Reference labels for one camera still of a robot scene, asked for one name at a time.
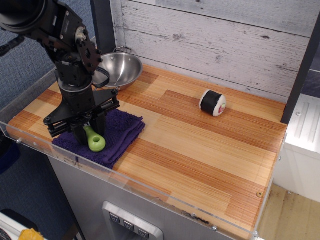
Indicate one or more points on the folded purple towel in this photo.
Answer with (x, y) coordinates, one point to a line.
(122, 129)

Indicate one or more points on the yellow and black object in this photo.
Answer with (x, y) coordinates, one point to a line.
(30, 234)

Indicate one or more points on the plush sushi roll toy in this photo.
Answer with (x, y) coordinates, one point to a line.
(212, 103)

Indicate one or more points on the grey spatula with green handle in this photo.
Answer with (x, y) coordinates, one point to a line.
(96, 142)

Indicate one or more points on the stainless steel bowl with handles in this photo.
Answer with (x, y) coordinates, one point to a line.
(118, 69)

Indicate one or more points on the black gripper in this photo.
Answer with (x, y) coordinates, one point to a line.
(80, 106)

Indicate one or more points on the silver dispenser panel with buttons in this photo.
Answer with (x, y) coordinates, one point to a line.
(124, 225)

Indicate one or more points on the white ribbed side cabinet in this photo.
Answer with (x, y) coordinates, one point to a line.
(298, 166)

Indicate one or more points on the clear acrylic guard rail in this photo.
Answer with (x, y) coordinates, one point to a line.
(192, 175)

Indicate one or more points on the dark vertical corner post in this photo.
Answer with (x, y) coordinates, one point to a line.
(103, 25)

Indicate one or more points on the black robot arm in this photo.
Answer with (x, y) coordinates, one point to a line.
(65, 38)

